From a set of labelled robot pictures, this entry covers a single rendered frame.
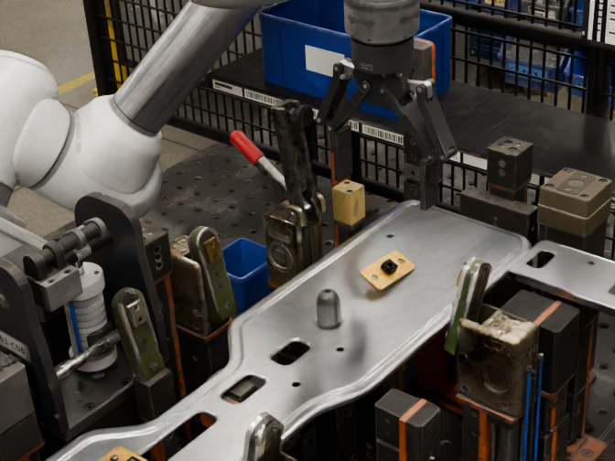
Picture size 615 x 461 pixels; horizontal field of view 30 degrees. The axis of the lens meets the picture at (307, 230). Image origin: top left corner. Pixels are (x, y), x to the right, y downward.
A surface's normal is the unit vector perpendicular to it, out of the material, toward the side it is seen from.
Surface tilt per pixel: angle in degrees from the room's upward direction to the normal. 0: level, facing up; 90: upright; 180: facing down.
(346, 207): 90
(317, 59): 90
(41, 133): 72
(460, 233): 0
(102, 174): 91
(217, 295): 78
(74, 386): 0
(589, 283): 0
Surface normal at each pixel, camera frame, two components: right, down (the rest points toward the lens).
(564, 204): -0.64, 0.40
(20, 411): 0.77, 0.29
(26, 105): 0.72, 0.11
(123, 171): 0.32, 0.58
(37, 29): -0.06, -0.86
